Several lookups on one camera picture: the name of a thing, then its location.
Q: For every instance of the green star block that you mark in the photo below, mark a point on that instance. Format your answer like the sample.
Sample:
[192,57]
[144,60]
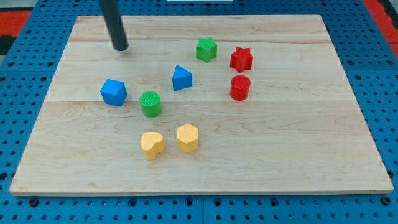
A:
[206,49]

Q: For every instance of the red star block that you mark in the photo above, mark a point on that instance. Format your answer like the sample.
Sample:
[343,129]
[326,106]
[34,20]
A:
[241,59]

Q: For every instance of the yellow hexagon block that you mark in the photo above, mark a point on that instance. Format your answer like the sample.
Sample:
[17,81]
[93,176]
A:
[187,138]

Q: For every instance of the light wooden board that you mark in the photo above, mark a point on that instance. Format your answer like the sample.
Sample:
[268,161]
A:
[300,131]

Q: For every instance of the blue triangular prism block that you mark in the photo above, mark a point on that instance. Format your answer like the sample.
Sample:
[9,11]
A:
[181,78]

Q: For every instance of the green cylinder block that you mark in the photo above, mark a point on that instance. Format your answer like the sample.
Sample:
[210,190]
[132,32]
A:
[150,104]

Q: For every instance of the red cylinder block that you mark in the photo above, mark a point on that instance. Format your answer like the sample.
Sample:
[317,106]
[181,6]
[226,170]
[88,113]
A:
[239,88]

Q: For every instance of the yellow heart block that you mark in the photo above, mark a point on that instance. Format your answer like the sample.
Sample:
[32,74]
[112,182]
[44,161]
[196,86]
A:
[152,143]

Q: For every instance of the blue cube block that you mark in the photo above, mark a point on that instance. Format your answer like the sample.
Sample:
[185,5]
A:
[113,92]

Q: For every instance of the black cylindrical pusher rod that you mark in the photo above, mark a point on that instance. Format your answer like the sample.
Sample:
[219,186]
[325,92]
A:
[114,24]

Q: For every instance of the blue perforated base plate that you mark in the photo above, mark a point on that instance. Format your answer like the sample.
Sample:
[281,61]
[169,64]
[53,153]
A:
[365,53]

